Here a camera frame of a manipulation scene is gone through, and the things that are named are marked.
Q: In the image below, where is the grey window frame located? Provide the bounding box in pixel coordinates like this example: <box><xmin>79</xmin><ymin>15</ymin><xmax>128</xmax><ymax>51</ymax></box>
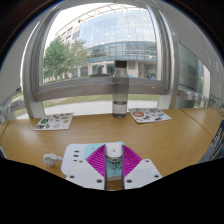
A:
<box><xmin>21</xmin><ymin>0</ymin><xmax>181</xmax><ymax>119</ymax></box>

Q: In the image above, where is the sticker sheet with red stickers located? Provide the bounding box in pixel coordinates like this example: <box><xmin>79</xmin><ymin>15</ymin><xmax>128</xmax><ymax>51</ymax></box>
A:
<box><xmin>128</xmin><ymin>107</ymin><xmax>173</xmax><ymax>124</ymax></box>

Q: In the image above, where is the green tree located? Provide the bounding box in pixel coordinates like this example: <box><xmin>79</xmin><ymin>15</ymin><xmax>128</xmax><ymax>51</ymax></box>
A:
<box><xmin>43</xmin><ymin>35</ymin><xmax>89</xmax><ymax>83</ymax></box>

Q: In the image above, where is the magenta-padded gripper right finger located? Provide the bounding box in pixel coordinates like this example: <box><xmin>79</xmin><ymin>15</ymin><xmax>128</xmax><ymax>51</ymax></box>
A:
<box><xmin>121</xmin><ymin>144</ymin><xmax>164</xmax><ymax>191</ymax></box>

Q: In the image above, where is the row of white rail knobs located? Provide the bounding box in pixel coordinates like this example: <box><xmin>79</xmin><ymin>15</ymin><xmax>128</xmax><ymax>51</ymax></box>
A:
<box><xmin>178</xmin><ymin>88</ymin><xmax>221</xmax><ymax>109</ymax></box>
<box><xmin>0</xmin><ymin>96</ymin><xmax>26</xmax><ymax>118</ymax></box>

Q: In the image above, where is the white power strip plug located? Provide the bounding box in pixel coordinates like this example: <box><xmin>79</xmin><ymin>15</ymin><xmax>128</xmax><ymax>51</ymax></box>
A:
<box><xmin>42</xmin><ymin>152</ymin><xmax>64</xmax><ymax>168</ymax></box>

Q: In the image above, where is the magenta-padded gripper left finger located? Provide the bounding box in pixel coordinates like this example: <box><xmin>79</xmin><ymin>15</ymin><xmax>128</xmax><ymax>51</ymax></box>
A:
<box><xmin>65</xmin><ymin>143</ymin><xmax>108</xmax><ymax>192</ymax></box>

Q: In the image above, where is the glass office building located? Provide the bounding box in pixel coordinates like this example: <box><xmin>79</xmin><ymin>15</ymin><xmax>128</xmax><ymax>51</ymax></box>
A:
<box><xmin>54</xmin><ymin>4</ymin><xmax>158</xmax><ymax>81</ymax></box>

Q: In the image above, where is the white and teal power strip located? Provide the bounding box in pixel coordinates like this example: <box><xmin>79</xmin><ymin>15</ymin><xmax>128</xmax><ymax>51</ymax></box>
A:
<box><xmin>60</xmin><ymin>141</ymin><xmax>126</xmax><ymax>183</ymax></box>

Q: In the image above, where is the sticker sheet with green stickers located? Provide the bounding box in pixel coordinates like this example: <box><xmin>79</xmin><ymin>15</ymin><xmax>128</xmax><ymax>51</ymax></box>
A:
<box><xmin>33</xmin><ymin>112</ymin><xmax>75</xmax><ymax>131</ymax></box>

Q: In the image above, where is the small white charger block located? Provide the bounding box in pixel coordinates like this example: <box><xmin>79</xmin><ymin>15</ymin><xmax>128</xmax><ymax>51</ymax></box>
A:
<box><xmin>105</xmin><ymin>142</ymin><xmax>124</xmax><ymax>163</ymax></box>

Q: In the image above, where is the side glass window pane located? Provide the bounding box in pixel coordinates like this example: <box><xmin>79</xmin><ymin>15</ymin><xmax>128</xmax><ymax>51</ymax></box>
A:
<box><xmin>178</xmin><ymin>41</ymin><xmax>211</xmax><ymax>101</ymax></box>

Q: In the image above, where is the clear bottle with black cap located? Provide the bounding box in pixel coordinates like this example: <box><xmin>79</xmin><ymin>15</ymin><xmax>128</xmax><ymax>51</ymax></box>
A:
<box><xmin>111</xmin><ymin>60</ymin><xmax>130</xmax><ymax>119</ymax></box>

